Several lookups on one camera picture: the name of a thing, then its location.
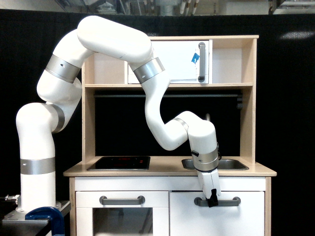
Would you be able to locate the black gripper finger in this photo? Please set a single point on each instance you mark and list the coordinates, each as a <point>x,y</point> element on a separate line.
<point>213,200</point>

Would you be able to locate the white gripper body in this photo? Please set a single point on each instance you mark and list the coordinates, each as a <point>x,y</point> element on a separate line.
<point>209,181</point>

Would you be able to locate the grey cabinet door handle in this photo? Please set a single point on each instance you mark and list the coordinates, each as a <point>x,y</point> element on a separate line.
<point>221,203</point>

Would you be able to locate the white cabinet door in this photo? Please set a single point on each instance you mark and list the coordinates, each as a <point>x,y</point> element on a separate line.
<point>188,219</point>

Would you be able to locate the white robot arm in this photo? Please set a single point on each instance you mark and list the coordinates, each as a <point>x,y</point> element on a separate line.
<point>60,91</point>

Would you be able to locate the white oven door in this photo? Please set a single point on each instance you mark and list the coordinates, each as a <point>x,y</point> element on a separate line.
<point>148,219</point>

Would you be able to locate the white microwave door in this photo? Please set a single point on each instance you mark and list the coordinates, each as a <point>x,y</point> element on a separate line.
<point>170,58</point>

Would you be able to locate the grey toy sink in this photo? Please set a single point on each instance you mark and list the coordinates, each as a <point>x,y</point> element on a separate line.
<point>224,164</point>

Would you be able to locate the black toy stovetop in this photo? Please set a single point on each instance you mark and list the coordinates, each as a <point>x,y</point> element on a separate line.
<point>119,163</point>

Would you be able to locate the blue tape piece right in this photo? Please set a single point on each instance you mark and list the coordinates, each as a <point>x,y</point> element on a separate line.
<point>195,58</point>

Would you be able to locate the blue C-clamp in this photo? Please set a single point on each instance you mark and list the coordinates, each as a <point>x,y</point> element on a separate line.
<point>52,214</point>

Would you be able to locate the grey oven door handle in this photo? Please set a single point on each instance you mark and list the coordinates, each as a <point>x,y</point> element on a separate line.
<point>114,202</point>

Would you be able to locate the black rail hooks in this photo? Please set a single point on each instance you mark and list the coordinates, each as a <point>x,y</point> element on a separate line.
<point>239,101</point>

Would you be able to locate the wooden toy kitchen frame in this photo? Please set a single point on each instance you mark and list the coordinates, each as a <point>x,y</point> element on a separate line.
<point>237,66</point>

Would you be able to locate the grey microwave door handle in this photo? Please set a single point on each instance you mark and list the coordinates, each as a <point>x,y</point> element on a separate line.
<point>202,64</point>

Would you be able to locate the black hanging rail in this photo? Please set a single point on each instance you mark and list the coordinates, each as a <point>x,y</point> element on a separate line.
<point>168,95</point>

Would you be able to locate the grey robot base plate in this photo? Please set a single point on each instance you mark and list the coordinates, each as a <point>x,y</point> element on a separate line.
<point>18,217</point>

